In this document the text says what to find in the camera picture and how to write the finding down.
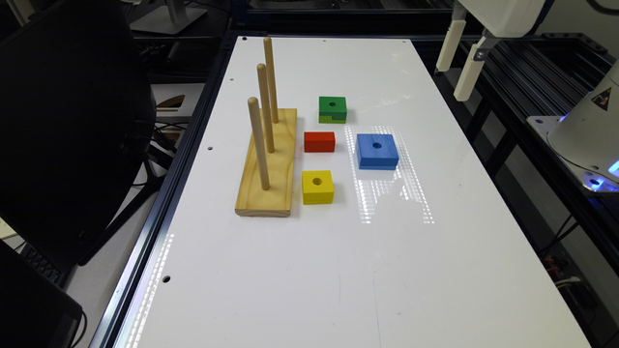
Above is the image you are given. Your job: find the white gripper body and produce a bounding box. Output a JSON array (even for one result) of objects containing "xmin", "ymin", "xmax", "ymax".
[{"xmin": 459, "ymin": 0, "xmax": 545, "ymax": 38}]

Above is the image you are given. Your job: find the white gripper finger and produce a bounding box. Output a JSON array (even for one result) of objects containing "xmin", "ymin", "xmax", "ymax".
[
  {"xmin": 454, "ymin": 35, "xmax": 501, "ymax": 102},
  {"xmin": 435, "ymin": 5, "xmax": 467, "ymax": 73}
]

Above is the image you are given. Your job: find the green wooden block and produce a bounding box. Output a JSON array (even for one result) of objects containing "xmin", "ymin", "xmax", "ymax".
[{"xmin": 318, "ymin": 96, "xmax": 347, "ymax": 124}]

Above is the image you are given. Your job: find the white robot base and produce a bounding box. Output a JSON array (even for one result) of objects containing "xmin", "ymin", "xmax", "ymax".
[{"xmin": 527, "ymin": 65, "xmax": 618, "ymax": 194}]

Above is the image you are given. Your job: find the blue wooden block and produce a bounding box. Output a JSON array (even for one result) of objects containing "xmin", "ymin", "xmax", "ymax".
[{"xmin": 357, "ymin": 133, "xmax": 399, "ymax": 170}]

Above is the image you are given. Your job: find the red wooden block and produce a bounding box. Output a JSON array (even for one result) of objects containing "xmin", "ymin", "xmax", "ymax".
[{"xmin": 304, "ymin": 131, "xmax": 336, "ymax": 153}]

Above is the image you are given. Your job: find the yellow wooden block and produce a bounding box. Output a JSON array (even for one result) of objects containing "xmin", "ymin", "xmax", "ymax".
[{"xmin": 302, "ymin": 170, "xmax": 335, "ymax": 205}]

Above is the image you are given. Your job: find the far wooden peg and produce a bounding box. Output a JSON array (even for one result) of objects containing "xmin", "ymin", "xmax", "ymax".
[{"xmin": 263, "ymin": 37, "xmax": 279, "ymax": 124}]

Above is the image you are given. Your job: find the wooden peg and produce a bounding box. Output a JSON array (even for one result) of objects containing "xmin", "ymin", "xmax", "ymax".
[
  {"xmin": 263, "ymin": 37, "xmax": 279, "ymax": 124},
  {"xmin": 256, "ymin": 63, "xmax": 275, "ymax": 153},
  {"xmin": 248, "ymin": 97, "xmax": 270, "ymax": 190}
]

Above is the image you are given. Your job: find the middle wooden peg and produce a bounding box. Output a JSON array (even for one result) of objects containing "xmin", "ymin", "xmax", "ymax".
[{"xmin": 256, "ymin": 63, "xmax": 275, "ymax": 153}]

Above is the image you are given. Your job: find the near wooden peg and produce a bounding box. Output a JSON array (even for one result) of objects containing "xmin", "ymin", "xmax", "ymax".
[{"xmin": 248, "ymin": 97, "xmax": 270, "ymax": 190}]

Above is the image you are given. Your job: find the wooden peg base board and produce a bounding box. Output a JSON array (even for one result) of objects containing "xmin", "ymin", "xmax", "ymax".
[{"xmin": 235, "ymin": 108, "xmax": 297, "ymax": 218}]

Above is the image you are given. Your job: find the monitor stand base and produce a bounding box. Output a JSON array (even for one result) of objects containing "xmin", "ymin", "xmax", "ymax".
[{"xmin": 130, "ymin": 0, "xmax": 208, "ymax": 35}]

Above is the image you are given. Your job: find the black laptop corner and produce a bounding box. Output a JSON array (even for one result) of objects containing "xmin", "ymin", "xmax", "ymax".
[{"xmin": 1, "ymin": 244, "xmax": 82, "ymax": 348}]

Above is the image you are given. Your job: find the black aluminium frame rack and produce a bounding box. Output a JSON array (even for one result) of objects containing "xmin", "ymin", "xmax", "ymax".
[{"xmin": 434, "ymin": 32, "xmax": 619, "ymax": 276}]

